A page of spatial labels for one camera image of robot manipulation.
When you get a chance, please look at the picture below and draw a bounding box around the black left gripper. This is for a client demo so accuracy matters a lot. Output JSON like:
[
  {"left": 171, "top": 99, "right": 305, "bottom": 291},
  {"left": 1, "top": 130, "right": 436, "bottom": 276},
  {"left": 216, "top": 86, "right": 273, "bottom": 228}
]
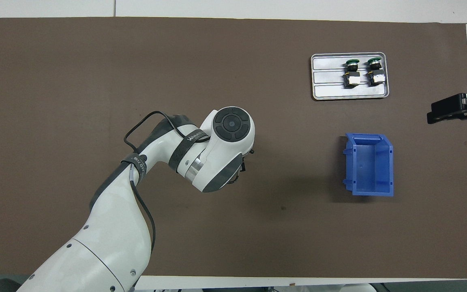
[{"left": 226, "top": 148, "right": 255, "bottom": 186}]

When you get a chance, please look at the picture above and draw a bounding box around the blue plastic storage bin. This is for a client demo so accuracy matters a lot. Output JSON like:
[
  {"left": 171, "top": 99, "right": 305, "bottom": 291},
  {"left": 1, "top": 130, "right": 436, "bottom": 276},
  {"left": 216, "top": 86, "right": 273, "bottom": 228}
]
[{"left": 342, "top": 133, "right": 394, "bottom": 197}]

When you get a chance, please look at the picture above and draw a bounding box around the grey metal tray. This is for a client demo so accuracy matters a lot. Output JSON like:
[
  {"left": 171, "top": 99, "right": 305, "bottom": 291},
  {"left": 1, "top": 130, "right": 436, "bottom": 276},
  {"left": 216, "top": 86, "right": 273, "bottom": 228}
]
[{"left": 311, "top": 52, "right": 390, "bottom": 101}]

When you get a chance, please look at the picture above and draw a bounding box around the brown paper table mat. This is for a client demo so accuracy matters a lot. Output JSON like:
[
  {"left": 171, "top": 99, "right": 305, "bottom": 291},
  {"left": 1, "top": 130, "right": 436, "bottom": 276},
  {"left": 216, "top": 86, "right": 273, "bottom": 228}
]
[{"left": 0, "top": 17, "right": 467, "bottom": 279}]

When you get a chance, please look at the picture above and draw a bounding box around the green push button switch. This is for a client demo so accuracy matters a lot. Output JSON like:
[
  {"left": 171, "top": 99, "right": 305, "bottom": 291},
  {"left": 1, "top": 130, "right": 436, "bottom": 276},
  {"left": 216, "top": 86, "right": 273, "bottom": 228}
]
[
  {"left": 366, "top": 58, "right": 385, "bottom": 86},
  {"left": 343, "top": 59, "right": 360, "bottom": 88}
]

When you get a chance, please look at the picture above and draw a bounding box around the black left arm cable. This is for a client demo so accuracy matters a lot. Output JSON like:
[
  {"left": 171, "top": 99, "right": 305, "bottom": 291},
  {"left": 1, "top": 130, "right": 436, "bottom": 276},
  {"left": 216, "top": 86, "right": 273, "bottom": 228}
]
[{"left": 123, "top": 110, "right": 210, "bottom": 289}]

